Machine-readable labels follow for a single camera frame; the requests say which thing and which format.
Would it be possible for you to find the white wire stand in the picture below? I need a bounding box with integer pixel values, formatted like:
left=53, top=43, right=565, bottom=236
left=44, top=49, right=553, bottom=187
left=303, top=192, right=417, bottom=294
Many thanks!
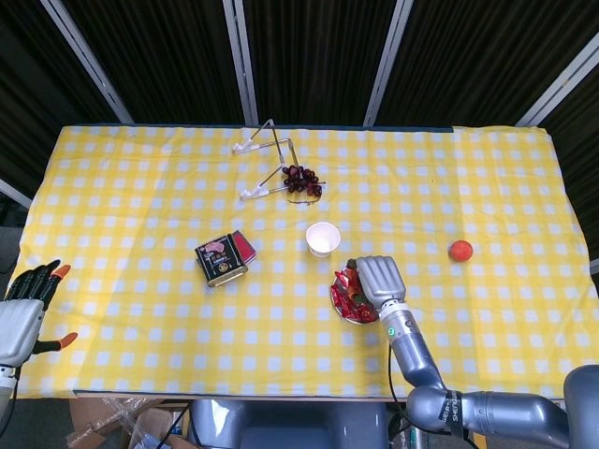
left=232, top=118, right=297, bottom=201

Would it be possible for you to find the orange red peach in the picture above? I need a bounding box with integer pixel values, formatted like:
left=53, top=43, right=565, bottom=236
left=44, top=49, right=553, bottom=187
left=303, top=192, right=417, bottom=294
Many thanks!
left=447, top=239, right=475, bottom=264

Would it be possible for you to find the grey robot torso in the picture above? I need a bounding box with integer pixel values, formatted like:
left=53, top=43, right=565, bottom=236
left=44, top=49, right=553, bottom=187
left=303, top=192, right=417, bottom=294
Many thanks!
left=188, top=399, right=390, bottom=449

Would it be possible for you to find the clear plastic wrap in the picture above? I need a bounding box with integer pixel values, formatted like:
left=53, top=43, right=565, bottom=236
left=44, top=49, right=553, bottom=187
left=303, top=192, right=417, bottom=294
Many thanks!
left=100, top=397, right=158, bottom=449

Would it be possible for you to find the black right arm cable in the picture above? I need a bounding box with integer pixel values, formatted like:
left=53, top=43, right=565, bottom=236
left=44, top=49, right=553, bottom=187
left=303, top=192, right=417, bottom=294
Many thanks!
left=386, top=343, right=476, bottom=449

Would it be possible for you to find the black gold luncheon meat tin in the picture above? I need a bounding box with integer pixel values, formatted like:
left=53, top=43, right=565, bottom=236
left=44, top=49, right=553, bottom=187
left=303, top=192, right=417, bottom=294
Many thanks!
left=195, top=233, right=249, bottom=287

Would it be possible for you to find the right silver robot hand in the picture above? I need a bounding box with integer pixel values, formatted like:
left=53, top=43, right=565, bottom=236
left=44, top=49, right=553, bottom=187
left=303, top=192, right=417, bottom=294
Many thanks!
left=345, top=254, right=407, bottom=312

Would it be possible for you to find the yellow white checkered tablecloth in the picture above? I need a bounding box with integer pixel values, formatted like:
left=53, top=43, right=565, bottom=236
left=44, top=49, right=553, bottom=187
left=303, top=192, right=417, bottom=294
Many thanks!
left=7, top=123, right=599, bottom=399

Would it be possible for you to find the grey aluminium frame post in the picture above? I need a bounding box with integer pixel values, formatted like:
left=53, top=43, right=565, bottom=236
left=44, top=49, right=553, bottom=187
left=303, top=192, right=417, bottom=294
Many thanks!
left=363, top=0, right=416, bottom=126
left=516, top=32, right=599, bottom=127
left=39, top=0, right=135, bottom=123
left=223, top=0, right=259, bottom=125
left=0, top=177, right=33, bottom=210

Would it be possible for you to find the silver metal plate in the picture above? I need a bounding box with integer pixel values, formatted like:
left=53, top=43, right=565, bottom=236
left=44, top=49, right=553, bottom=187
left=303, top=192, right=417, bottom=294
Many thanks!
left=330, top=264, right=381, bottom=325

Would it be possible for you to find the black pleated curtain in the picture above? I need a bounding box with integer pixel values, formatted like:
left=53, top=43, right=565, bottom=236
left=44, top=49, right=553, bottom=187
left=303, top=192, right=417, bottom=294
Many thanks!
left=0, top=0, right=599, bottom=263

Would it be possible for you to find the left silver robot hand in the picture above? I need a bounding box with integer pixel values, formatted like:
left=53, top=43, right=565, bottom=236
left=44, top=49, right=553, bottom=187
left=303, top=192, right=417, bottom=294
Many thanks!
left=0, top=259, right=80, bottom=369

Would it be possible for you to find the white paper cup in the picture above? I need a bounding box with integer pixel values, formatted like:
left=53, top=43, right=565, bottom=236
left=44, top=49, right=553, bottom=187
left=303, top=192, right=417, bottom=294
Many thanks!
left=305, top=222, right=340, bottom=258

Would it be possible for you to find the dark red grape bunch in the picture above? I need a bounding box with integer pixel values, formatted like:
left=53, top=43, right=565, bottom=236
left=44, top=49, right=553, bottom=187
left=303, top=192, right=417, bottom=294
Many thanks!
left=281, top=164, right=324, bottom=196

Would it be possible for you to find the brown cardboard box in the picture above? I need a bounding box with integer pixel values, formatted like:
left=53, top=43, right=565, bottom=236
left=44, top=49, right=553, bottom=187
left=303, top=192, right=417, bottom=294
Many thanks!
left=65, top=398, right=191, bottom=449

